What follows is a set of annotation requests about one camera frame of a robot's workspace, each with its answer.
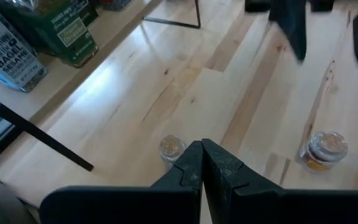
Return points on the wooden shelf black frame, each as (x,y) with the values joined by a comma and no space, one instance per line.
(67,74)

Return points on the cork-top saffron glass jar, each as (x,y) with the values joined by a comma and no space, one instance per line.
(170,147)
(323,151)

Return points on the green-lid oregano spice jar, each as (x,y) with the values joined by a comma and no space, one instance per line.
(73,34)

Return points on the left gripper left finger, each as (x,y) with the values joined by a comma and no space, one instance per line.
(166,202)

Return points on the white-lid bagel seasoning jar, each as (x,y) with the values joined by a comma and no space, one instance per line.
(8,59)

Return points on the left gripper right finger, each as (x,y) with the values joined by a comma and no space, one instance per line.
(244,202)

